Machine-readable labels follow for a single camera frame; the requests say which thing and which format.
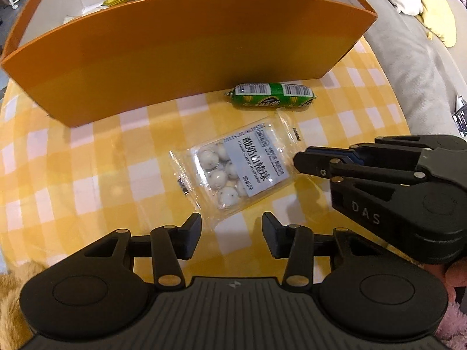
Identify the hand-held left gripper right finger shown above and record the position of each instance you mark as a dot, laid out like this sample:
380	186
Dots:
271	238

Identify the clear packet of white balls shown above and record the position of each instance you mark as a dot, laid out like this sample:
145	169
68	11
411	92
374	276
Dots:
251	167

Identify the yellow checkered tablecloth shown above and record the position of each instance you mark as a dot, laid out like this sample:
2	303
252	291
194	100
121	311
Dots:
91	175

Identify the person's right hand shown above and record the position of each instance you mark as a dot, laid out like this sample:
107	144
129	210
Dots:
456	275

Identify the tan fluffy blanket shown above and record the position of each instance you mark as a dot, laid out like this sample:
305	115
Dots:
14	299

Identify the orange cardboard box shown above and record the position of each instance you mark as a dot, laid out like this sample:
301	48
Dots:
182	62

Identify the pink fluffy blanket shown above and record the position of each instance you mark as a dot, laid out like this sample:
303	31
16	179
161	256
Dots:
456	317

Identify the grey sofa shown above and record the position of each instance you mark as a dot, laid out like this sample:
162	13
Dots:
401	65

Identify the dark printed packet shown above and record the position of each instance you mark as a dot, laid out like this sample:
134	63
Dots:
461	115

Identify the yellow cushion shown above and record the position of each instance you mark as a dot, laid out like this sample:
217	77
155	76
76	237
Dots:
437	14

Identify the green sausage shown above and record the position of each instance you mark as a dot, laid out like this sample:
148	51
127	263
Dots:
270	96

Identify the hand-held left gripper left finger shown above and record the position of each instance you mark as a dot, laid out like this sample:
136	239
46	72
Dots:
193	235

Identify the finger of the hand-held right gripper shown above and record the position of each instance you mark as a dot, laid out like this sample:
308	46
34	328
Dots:
394	150
368	207

